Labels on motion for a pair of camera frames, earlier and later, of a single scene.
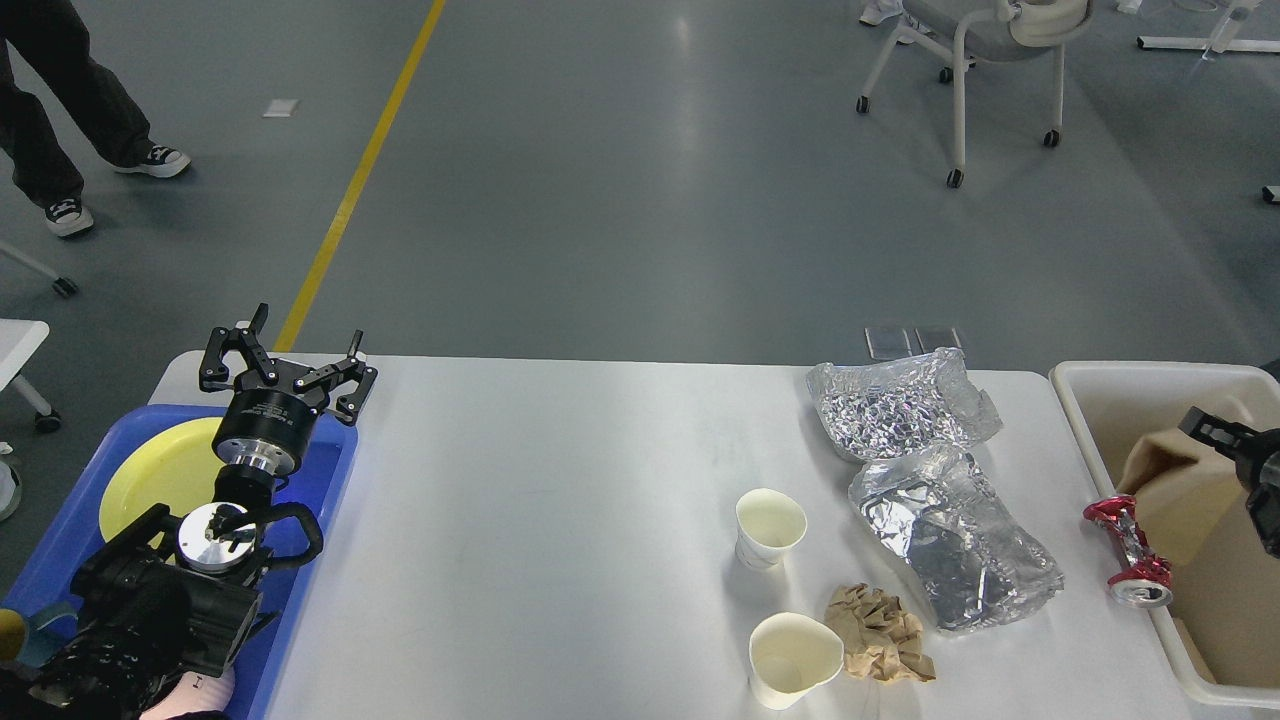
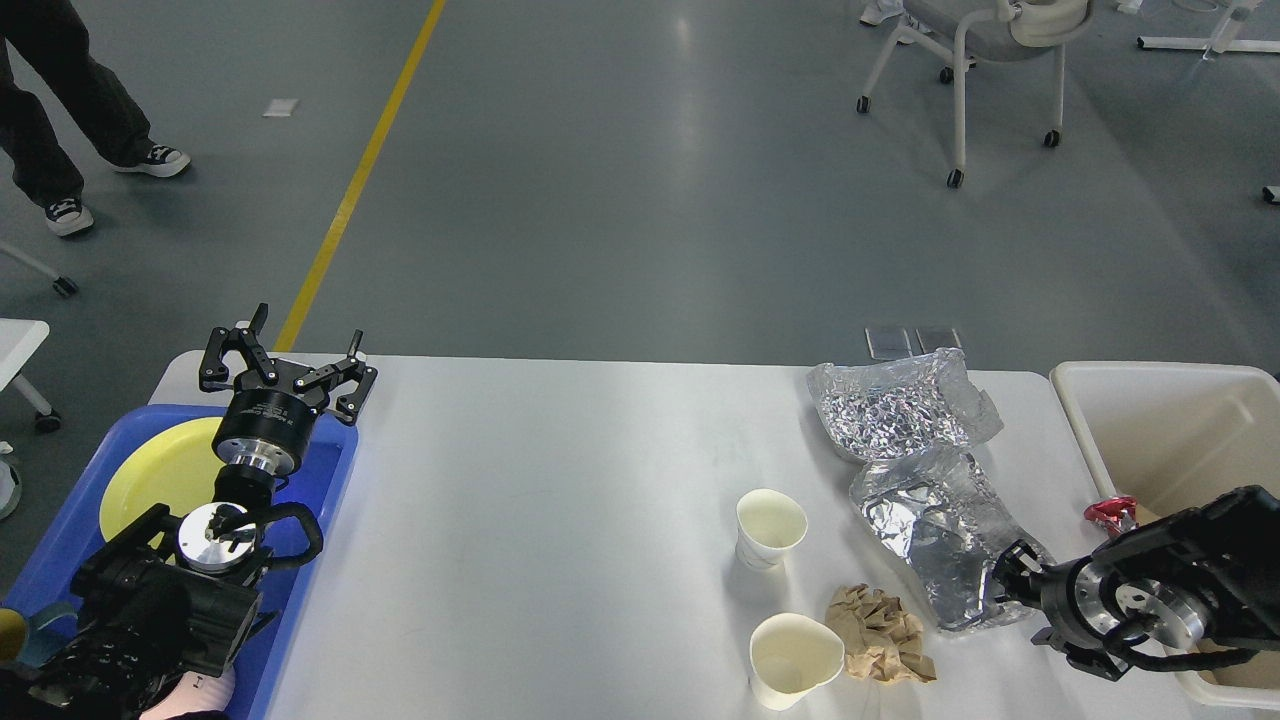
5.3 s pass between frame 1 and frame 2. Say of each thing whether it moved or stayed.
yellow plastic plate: stayed
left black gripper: stayed
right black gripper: moved
